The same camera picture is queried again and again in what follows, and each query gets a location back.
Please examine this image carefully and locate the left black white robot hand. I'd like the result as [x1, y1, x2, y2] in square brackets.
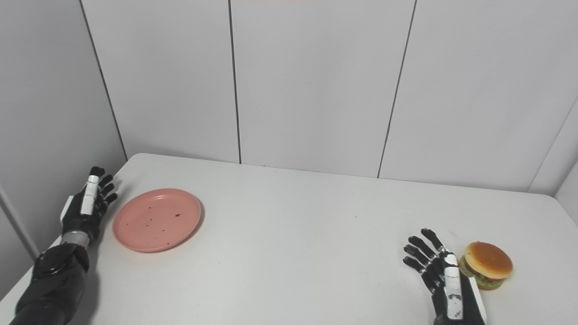
[60, 167, 118, 244]

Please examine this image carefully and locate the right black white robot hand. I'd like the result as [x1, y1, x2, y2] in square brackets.
[403, 228, 488, 325]

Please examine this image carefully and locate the pink round plate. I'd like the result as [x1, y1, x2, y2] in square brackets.
[112, 188, 202, 253]

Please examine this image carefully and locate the toy hamburger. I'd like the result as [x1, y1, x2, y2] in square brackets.
[459, 241, 513, 290]

